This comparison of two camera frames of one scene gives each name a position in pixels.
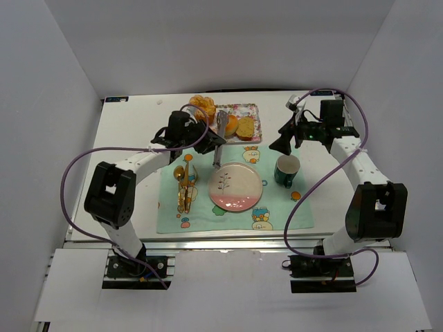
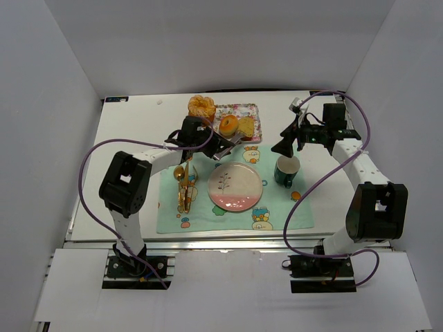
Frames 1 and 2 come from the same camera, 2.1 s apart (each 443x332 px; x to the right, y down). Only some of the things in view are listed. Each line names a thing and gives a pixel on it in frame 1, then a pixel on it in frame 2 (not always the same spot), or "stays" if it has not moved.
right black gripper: (293, 131) stays
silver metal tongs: (221, 130) -> (236, 141)
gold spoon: (179, 173) stays
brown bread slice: (246, 128) stays
